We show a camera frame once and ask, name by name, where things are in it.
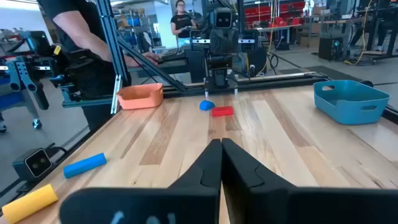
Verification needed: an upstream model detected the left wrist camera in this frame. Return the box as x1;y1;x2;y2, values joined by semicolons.
213;7;233;29

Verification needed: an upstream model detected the blue metal robot stand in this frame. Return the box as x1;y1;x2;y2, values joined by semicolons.
0;30;63;133

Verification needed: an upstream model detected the black aluminium frame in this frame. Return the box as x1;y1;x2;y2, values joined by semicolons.
60;0;330;115

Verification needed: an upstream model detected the small red block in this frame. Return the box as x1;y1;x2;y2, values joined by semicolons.
211;106;234;118

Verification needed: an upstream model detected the person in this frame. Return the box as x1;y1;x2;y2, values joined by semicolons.
170;0;199;47
36;0;162;131

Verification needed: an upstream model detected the black table-level camera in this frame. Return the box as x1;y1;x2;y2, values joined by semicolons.
12;147;53;183

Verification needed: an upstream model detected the black desk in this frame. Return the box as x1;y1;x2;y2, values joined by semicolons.
129;57;190;77

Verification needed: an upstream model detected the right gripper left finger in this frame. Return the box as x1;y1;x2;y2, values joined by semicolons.
58;138;223;224

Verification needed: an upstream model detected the yellow cable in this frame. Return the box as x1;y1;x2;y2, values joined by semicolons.
343;0;374;66

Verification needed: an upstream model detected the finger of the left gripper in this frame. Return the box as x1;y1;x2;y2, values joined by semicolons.
224;28;239;54
210;28;225;54

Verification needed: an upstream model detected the black computer tower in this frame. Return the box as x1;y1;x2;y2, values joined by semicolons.
318;37;345;62

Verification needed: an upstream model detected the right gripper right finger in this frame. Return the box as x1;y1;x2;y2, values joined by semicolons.
221;138;398;224

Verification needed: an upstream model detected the long blue block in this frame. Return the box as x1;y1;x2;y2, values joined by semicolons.
63;152;108;179

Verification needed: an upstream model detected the orange plastic bin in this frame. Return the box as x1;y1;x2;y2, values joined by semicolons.
116;83;164;111

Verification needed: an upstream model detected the dark floor mat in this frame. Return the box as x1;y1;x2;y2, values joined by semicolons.
279;65;363;82

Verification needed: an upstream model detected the metal storage shelf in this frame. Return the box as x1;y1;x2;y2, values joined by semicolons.
116;7;162;54

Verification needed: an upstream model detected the yellow cylinder block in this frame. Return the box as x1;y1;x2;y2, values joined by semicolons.
1;183;59;224

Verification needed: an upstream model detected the red storage rack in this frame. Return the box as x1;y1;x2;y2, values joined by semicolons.
244;1;307;28

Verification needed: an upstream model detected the blue plastic bin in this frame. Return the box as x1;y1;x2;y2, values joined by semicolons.
313;80;391;126

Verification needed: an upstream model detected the small blue block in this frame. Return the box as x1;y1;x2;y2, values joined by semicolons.
199;100;216;112

